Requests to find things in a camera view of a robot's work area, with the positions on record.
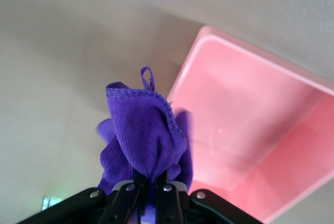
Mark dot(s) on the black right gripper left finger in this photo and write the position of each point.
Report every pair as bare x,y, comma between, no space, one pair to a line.
122,205

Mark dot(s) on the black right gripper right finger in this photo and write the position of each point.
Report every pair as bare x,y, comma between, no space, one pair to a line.
169,205

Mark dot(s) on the purple microfibre cloth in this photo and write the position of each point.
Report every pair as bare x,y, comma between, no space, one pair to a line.
141,135

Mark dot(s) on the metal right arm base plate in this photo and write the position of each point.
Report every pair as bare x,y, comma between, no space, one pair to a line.
50,203

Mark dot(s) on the pink plastic bin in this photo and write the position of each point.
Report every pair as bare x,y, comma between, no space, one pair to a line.
261,117

